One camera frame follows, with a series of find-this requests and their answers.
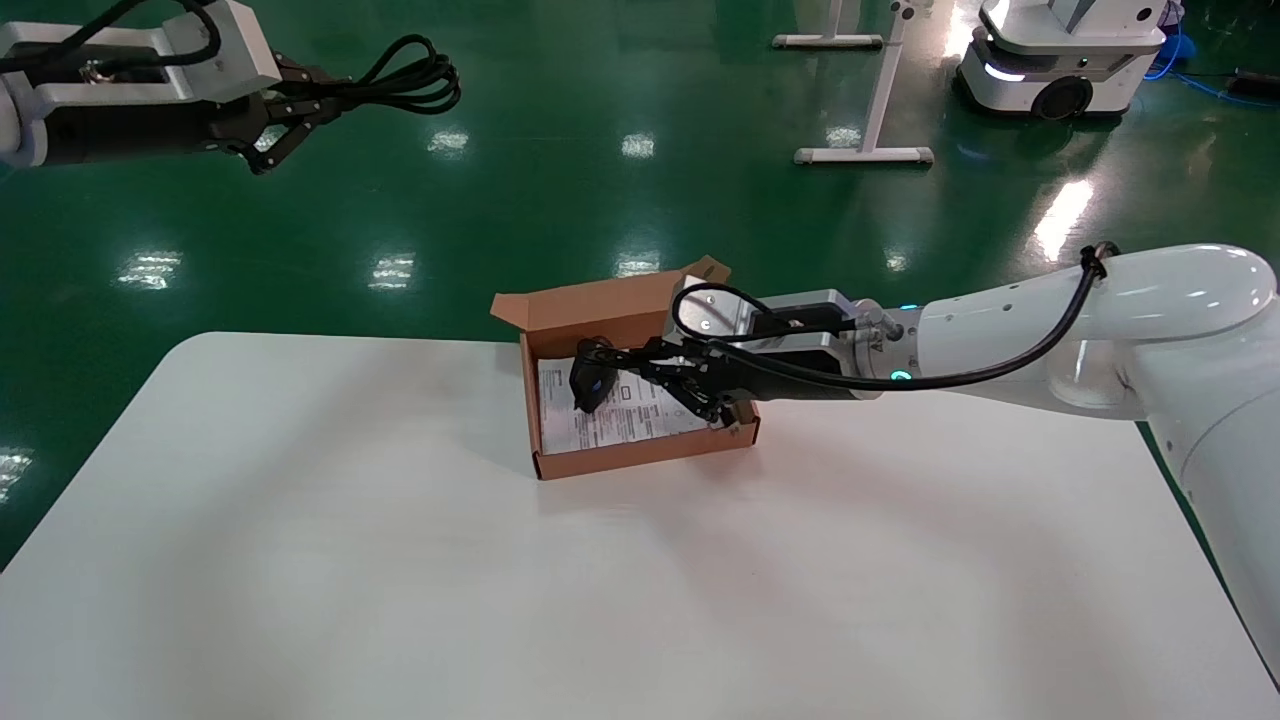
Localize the white wheeled mobile robot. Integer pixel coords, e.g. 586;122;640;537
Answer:
952;0;1170;122

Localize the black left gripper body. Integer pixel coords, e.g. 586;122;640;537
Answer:
44;93;277;169

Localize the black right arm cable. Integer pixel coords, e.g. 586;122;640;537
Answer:
671;243;1120;394

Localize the black corded computer mouse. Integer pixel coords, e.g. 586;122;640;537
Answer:
567;337;628;415

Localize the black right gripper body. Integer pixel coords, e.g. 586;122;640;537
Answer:
718;343;888;405

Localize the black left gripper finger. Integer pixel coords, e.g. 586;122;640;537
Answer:
244;110;323;177
264;62;353;118

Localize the black power adapter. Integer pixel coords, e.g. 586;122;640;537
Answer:
1225;67;1280;102

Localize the brown cardboard box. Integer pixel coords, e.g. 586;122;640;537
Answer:
490;255;762;482

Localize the printed white instruction sheet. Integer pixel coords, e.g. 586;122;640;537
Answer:
537;354;723;457

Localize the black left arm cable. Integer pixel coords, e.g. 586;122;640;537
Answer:
0;0;224;77

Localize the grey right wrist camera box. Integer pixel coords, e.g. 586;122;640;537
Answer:
667;287;883;353

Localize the blue floor cable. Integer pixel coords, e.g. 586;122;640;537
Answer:
1143;0;1280;110

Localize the white T-foot table leg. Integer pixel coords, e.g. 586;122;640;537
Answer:
792;0;937;168
770;0;886;52

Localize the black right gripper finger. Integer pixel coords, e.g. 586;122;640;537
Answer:
638;366;738;428
610;338;738;375

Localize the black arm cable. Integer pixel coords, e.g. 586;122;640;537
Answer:
671;243;1120;394
0;0;224;77

